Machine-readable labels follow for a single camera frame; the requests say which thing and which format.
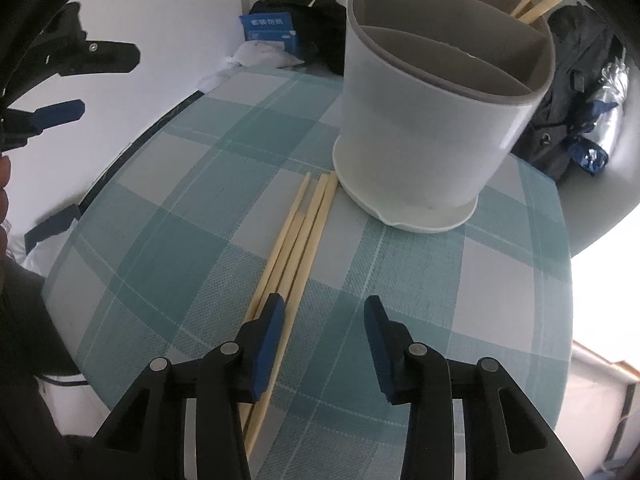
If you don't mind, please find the grey divided utensil holder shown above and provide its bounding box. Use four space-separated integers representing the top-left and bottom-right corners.
332 0 556 233

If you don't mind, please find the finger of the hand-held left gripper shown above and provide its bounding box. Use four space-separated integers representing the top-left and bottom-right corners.
30 2 142 96
0 100 86 153

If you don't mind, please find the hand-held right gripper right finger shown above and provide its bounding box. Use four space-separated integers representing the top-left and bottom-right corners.
363 296 573 480

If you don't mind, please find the black bag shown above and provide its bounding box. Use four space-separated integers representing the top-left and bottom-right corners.
248 0 348 78

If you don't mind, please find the blue cardboard box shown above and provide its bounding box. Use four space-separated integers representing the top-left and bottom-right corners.
239 11 305 57

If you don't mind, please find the teal plaid tablecloth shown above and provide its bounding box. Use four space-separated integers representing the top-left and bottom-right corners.
42 67 573 480

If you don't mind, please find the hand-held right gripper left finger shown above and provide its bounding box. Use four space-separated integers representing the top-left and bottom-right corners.
80 293 287 480

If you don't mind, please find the person's left hand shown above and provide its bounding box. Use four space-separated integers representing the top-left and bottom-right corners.
0 155 12 261

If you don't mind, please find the black backpack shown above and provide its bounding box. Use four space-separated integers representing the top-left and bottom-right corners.
510 2 621 183

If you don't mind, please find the blue crumpled packet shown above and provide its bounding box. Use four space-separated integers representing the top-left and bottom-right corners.
567 100 618 176

